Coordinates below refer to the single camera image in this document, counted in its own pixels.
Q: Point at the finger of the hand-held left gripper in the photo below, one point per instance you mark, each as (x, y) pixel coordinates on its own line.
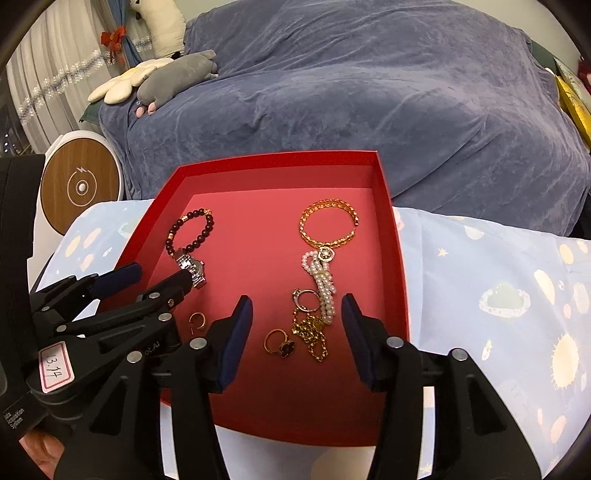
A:
(157, 300)
(117, 277)

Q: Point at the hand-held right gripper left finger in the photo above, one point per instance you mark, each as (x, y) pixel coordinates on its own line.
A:
(235, 341)

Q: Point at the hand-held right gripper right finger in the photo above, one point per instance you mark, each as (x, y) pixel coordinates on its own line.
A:
(358, 341)

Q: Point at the gold hoop earring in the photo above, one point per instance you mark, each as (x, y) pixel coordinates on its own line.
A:
(203, 321)

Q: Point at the silver wristwatch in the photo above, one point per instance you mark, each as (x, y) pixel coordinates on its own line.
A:
(196, 267)

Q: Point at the red cardboard box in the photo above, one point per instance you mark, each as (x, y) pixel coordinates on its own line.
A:
(258, 230)

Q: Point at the person's left hand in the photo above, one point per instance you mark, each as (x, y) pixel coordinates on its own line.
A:
(41, 454)

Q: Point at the dark green cushion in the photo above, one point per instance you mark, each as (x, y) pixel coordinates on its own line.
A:
(90, 113)

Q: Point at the light blue planet print sheet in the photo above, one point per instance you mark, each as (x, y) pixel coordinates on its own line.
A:
(485, 258)

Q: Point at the sheer white curtain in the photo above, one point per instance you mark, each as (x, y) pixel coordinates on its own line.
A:
(55, 83)

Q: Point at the cream flower cushion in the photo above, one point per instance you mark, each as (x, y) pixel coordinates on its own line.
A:
(115, 90)

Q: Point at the grey plush toy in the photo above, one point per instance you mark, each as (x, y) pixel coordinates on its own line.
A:
(171, 78)

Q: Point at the red curtain tie bow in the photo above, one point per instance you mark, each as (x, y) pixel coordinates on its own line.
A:
(115, 37)

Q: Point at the white plush toy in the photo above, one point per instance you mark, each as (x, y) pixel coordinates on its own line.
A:
(166, 32)

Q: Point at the blue-grey velvet blanket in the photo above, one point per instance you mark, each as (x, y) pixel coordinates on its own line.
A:
(369, 92)

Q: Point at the gold foil bag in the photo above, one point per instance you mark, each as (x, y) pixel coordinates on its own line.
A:
(575, 106)

